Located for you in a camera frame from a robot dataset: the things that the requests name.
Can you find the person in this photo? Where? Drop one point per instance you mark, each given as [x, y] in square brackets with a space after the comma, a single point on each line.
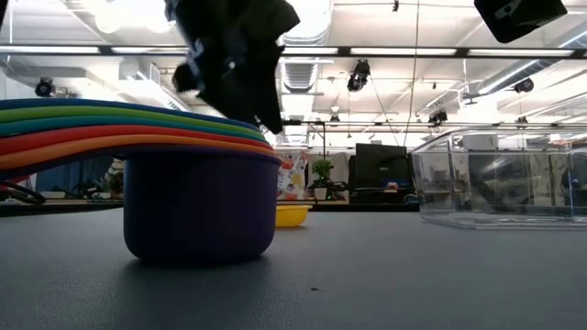
[114, 176]

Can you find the purple measuring cup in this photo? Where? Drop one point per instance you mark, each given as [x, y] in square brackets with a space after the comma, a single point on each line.
[202, 211]

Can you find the black table border frame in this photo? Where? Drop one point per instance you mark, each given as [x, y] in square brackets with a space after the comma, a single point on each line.
[69, 208]

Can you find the blue measuring cup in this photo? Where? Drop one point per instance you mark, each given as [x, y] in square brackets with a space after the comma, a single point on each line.
[46, 102]

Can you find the black round spotlight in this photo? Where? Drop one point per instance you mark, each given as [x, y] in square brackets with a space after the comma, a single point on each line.
[358, 75]
[44, 87]
[523, 85]
[438, 117]

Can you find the blue partition panel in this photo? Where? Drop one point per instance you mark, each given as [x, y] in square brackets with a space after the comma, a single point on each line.
[69, 176]

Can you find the green measuring cup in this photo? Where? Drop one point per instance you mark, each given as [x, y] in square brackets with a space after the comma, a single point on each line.
[46, 113]

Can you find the white air duct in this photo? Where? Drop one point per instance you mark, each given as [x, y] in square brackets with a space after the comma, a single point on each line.
[300, 78]

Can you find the large black monitor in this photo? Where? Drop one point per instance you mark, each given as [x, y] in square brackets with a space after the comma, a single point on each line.
[380, 169]

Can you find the orange measuring cup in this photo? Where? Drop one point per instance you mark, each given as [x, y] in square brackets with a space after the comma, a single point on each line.
[46, 155]

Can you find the yellow measuring cup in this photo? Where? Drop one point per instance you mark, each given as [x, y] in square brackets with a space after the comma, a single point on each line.
[293, 216]

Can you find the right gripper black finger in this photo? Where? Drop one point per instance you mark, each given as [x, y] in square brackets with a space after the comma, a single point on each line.
[518, 18]

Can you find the clear plastic basket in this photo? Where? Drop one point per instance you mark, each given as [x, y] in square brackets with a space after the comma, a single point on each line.
[527, 215]

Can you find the floral patterned cloth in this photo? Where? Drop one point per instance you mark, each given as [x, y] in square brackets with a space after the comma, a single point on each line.
[291, 176]

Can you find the black pipe frame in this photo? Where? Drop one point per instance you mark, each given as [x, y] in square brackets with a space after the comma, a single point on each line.
[367, 123]

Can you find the long light strip bar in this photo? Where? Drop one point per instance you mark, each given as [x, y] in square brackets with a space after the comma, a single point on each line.
[403, 51]

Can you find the green plant in white pot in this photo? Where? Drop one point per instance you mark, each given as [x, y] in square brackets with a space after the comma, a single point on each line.
[322, 170]

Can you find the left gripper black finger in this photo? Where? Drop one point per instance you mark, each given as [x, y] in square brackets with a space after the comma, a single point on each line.
[261, 87]
[215, 78]

